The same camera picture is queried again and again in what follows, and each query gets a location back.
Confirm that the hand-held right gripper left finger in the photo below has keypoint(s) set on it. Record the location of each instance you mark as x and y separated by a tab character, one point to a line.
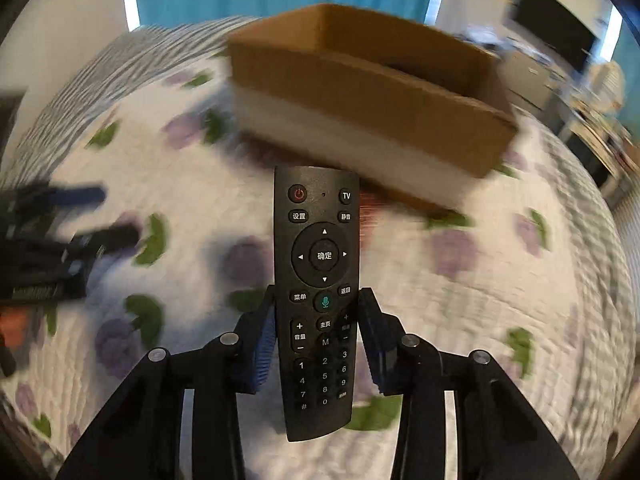
264	355

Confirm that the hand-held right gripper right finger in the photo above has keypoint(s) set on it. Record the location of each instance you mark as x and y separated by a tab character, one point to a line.
377	360

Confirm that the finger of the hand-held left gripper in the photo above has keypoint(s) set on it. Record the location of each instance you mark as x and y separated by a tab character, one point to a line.
110	237
75	195

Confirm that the black remote control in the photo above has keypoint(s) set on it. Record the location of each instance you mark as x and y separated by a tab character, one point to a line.
320	260

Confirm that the brown cardboard box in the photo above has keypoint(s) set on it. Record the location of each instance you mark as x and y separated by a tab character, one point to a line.
365	95

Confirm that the white floral quilt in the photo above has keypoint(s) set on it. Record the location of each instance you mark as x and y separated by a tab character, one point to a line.
475	285

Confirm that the floral quilted bedspread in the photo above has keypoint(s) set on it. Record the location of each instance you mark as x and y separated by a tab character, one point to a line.
150	50

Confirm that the white dressing table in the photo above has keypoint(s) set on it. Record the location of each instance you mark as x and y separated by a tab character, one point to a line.
600	125

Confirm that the black wall television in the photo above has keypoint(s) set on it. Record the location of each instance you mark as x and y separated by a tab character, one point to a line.
557	25

